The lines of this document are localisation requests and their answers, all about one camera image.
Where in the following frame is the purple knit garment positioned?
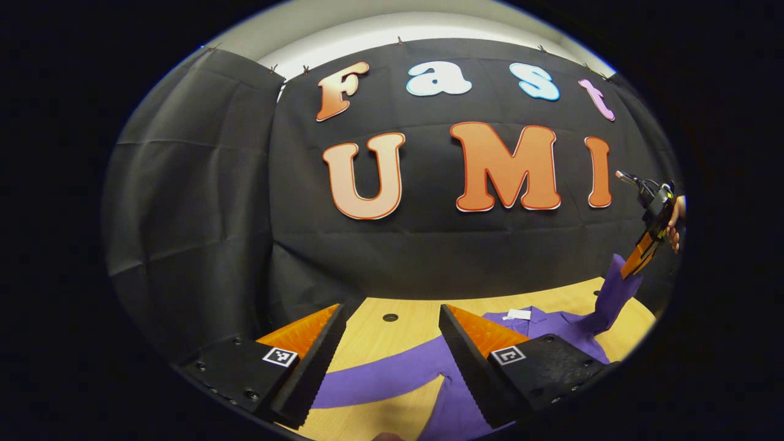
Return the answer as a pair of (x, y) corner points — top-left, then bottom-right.
(309, 253), (644, 441)

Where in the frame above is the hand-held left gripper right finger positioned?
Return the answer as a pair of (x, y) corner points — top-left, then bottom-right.
(438, 304), (619, 429)

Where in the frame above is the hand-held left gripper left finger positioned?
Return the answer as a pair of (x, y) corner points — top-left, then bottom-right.
(175, 303), (347, 429)

